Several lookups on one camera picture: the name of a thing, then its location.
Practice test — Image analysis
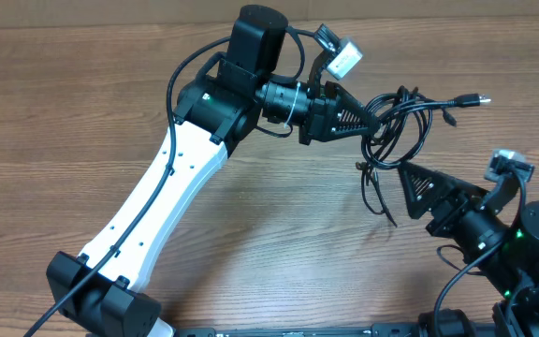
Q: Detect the black cable silver plug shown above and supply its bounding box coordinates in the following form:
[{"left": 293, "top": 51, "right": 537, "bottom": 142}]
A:
[{"left": 355, "top": 110, "right": 434, "bottom": 227}]

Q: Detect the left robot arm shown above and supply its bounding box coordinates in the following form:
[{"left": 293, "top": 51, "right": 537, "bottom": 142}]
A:
[{"left": 46, "top": 5, "right": 378, "bottom": 336}]

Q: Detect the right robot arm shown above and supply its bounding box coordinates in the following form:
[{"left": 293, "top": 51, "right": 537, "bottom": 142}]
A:
[{"left": 398, "top": 156, "right": 539, "bottom": 336}]

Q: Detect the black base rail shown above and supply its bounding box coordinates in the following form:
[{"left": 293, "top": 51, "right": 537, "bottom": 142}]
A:
[{"left": 170, "top": 321, "right": 495, "bottom": 337}]

